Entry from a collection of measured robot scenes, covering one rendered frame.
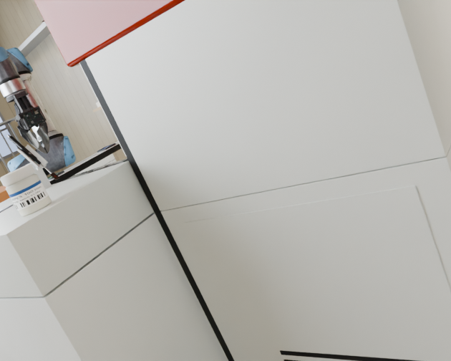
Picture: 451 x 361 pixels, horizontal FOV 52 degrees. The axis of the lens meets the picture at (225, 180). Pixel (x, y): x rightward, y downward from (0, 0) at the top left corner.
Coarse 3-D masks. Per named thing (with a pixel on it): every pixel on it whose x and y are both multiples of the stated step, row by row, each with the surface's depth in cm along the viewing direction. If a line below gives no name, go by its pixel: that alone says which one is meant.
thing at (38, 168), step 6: (18, 150) 128; (30, 150) 130; (24, 156) 128; (36, 156) 130; (30, 162) 127; (36, 162) 129; (42, 162) 129; (36, 168) 128; (42, 174) 132; (42, 180) 131; (48, 180) 133; (48, 186) 132
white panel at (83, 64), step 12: (84, 60) 106; (84, 72) 108; (96, 84) 107; (96, 96) 109; (108, 108) 109; (108, 120) 111; (120, 132) 110; (120, 144) 112; (132, 156) 112; (132, 168) 114; (144, 180) 113; (156, 204) 115
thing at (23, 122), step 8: (16, 96) 147; (24, 96) 151; (16, 104) 152; (24, 104) 149; (24, 112) 149; (32, 112) 150; (40, 112) 151; (16, 120) 153; (24, 120) 149; (32, 120) 150; (40, 120) 151; (24, 128) 150
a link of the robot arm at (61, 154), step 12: (12, 48) 191; (12, 60) 189; (24, 60) 190; (24, 72) 191; (24, 84) 191; (36, 96) 193; (48, 120) 193; (36, 132) 192; (48, 132) 191; (60, 144) 191; (48, 156) 189; (60, 156) 191; (72, 156) 194; (48, 168) 190; (60, 168) 195
